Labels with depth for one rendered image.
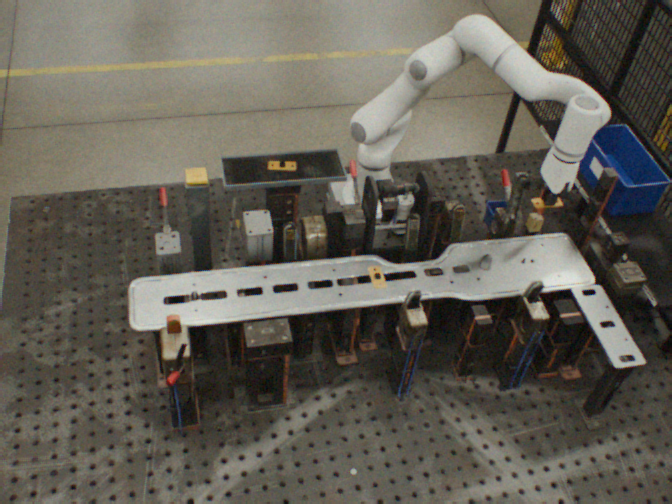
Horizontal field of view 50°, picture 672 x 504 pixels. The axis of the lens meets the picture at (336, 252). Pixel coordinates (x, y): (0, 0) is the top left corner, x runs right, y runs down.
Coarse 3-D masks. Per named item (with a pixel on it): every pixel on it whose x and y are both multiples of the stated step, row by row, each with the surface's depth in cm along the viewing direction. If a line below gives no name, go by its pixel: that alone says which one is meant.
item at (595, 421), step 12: (624, 360) 201; (612, 372) 203; (624, 372) 201; (600, 384) 211; (612, 384) 206; (588, 396) 218; (600, 396) 211; (612, 396) 212; (588, 408) 218; (600, 408) 217; (588, 420) 220; (600, 420) 220
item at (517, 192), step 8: (520, 176) 218; (528, 176) 217; (512, 184) 220; (520, 184) 216; (528, 184) 215; (512, 192) 221; (520, 192) 221; (512, 200) 221; (520, 200) 222; (512, 208) 225; (520, 208) 224
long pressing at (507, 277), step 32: (352, 256) 217; (448, 256) 221; (480, 256) 222; (512, 256) 223; (544, 256) 225; (576, 256) 226; (160, 288) 203; (192, 288) 204; (224, 288) 205; (320, 288) 208; (352, 288) 209; (384, 288) 210; (448, 288) 212; (480, 288) 213; (512, 288) 214; (544, 288) 216; (160, 320) 196; (192, 320) 197; (224, 320) 198
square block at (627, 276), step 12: (624, 264) 217; (636, 264) 217; (612, 276) 217; (624, 276) 213; (636, 276) 214; (612, 288) 218; (624, 288) 214; (636, 288) 215; (612, 300) 219; (624, 300) 219; (624, 312) 224; (612, 324) 228; (588, 348) 237; (600, 348) 238
